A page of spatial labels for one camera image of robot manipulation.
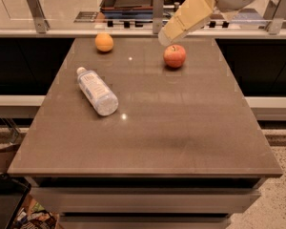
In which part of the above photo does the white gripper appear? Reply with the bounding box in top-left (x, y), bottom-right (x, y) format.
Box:
top-left (158, 0), bottom-right (255, 46)

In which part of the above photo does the right metal bracket post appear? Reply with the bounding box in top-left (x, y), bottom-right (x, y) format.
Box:
top-left (267, 0), bottom-right (286, 35)

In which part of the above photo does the metal bracket post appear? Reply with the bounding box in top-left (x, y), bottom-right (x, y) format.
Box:
top-left (267, 0), bottom-right (286, 35)
top-left (26, 0), bottom-right (50, 33)
top-left (153, 0), bottom-right (164, 34)

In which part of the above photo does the red apple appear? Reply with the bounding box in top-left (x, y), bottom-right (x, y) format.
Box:
top-left (163, 44), bottom-right (186, 69)

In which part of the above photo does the grey table drawer unit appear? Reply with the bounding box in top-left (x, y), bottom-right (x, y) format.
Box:
top-left (31, 186), bottom-right (260, 229)

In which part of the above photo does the glass barrier panel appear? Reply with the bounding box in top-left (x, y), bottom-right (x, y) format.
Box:
top-left (0, 0), bottom-right (286, 31)

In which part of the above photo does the orange fruit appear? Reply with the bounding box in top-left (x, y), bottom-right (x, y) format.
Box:
top-left (95, 32), bottom-right (113, 52)

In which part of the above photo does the left metal bracket post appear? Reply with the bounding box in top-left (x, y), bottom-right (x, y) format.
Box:
top-left (26, 0), bottom-right (50, 33)

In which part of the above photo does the middle metal bracket post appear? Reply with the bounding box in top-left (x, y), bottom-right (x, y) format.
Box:
top-left (153, 0), bottom-right (164, 34)

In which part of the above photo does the clear blue-label plastic bottle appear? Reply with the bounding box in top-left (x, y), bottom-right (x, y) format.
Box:
top-left (76, 67), bottom-right (118, 116)

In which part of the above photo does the black bin lower left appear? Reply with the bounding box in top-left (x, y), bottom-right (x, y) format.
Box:
top-left (0, 174), bottom-right (31, 229)

